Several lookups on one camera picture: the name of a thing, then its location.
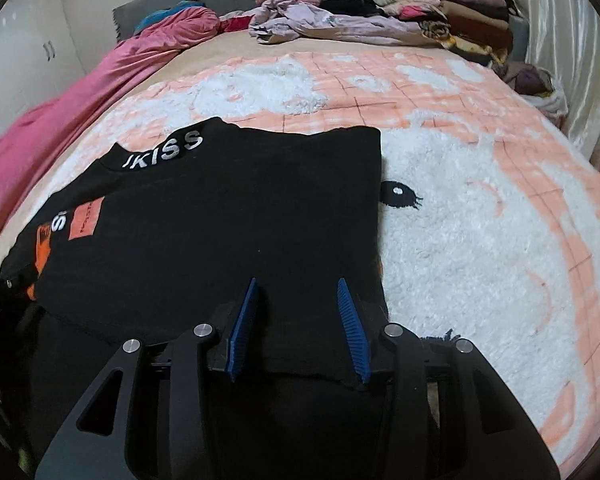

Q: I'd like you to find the lilac crumpled garment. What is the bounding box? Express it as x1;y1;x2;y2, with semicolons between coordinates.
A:
248;0;441;48

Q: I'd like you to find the magenta cloth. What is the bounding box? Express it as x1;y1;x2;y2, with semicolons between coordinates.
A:
220;12;256;36

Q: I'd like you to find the stack of folded clothes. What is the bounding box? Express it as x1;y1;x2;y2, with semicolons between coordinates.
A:
367;0;516;68

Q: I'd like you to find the white bag of clothes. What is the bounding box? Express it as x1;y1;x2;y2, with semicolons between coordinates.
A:
500;62;568;121

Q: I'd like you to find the blue-grey cushion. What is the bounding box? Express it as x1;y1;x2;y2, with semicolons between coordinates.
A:
511;15;532;58

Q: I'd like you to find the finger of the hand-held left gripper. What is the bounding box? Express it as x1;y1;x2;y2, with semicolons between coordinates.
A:
0;266;40;311

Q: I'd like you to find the white satin curtain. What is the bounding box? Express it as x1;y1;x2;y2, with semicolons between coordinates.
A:
510;0;600;171

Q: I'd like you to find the white wardrobe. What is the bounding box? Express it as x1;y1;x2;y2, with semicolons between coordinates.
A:
0;0;88;131

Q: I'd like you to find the pink duvet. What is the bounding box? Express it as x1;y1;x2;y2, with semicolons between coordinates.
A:
0;7;221;271

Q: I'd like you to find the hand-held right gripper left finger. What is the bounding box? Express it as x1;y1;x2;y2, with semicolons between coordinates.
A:
35;277;260;480

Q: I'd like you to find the pink and white fluffy blanket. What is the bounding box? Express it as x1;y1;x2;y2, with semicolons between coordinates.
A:
45;52;600;466

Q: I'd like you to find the black crumpled garment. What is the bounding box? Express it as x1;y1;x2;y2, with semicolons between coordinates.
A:
320;0;381;17

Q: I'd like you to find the black t-shirt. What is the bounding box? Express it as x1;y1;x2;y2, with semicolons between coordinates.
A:
0;116;392;388

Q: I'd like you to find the teal cloth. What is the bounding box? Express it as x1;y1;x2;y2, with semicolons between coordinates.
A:
135;0;206;36

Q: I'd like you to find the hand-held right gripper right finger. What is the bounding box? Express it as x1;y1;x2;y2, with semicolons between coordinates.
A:
336;279;561;480

